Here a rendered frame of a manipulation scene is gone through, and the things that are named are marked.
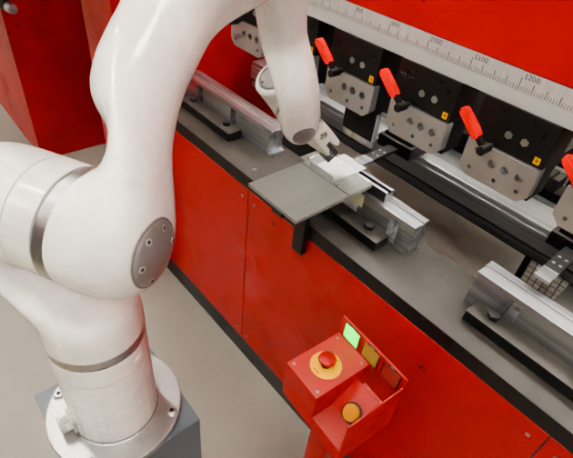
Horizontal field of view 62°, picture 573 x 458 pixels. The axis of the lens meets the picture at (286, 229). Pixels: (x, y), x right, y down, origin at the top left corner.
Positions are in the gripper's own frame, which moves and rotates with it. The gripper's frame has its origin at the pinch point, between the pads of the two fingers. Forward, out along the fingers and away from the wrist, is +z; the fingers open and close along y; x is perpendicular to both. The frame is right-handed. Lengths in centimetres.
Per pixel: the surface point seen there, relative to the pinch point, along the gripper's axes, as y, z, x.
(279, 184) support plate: 3.1, -3.1, 13.8
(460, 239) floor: 10, 169, -37
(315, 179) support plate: -0.3, 2.7, 6.9
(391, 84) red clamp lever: -13.0, -16.7, -15.6
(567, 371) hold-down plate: -69, 15, 7
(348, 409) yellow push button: -42, 8, 43
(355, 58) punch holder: 0.9, -14.5, -18.5
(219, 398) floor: 12, 66, 87
